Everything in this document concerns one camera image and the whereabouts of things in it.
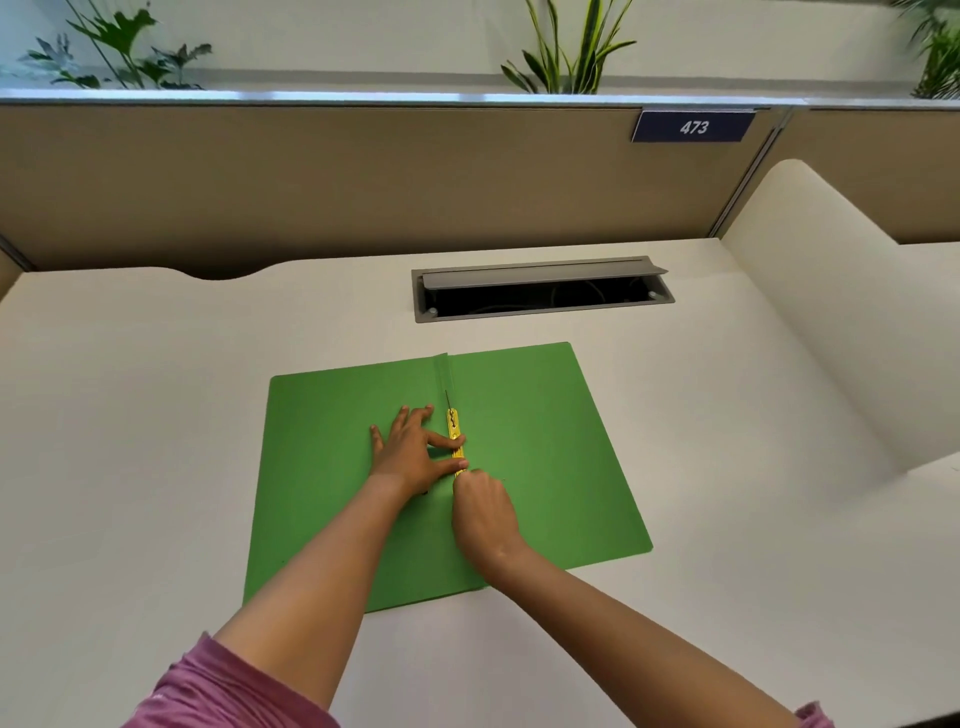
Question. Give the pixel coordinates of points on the person's right hand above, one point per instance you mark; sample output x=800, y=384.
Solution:
x=486, y=521

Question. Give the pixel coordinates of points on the person's left hand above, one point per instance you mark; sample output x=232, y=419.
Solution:
x=409, y=461

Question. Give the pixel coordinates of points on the person's left little finger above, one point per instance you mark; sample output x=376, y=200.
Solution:
x=376, y=441

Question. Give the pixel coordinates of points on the person's left middle finger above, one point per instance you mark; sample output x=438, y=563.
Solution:
x=421, y=420

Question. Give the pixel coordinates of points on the person's left thumb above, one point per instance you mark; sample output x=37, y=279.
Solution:
x=454, y=468

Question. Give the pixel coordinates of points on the person's right fingers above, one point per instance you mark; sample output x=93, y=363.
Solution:
x=465, y=487

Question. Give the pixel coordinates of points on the yellow utility knife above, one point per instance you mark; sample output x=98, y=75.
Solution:
x=454, y=439

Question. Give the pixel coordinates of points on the green paper folder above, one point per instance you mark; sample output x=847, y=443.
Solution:
x=540, y=465

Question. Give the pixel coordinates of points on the person's left forearm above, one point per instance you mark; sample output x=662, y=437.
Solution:
x=315, y=585

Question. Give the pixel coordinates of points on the person's right forearm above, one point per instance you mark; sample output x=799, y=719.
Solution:
x=637, y=645

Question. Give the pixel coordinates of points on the beige desk partition panel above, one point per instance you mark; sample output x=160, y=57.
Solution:
x=337, y=180
x=885, y=150

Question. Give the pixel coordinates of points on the pink shirt sleeve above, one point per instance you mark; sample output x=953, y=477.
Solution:
x=816, y=716
x=217, y=694

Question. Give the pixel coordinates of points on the long-leaf green plant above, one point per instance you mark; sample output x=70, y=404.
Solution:
x=574, y=60

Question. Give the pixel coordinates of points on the dark blue number sign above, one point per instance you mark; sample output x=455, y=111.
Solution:
x=694, y=126

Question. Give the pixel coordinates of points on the broad-leaf green plant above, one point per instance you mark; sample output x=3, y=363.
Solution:
x=120, y=34

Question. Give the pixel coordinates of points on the feathery green plant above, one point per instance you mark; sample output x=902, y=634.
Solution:
x=937, y=60

